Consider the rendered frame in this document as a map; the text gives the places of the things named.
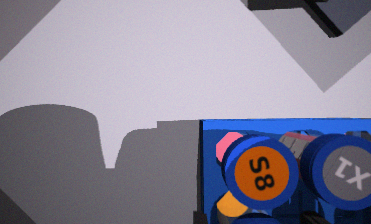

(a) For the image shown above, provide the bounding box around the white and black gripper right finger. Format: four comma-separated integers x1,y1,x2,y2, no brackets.
300,211,331,224

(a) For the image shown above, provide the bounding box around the blue tube cap with grey x1 dot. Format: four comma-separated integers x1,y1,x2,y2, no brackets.
278,132,371,211

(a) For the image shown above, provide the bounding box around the blue tube rack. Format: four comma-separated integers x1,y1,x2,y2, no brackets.
200,118,371,224

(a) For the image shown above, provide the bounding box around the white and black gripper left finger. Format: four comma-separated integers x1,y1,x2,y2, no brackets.
193,211,208,224

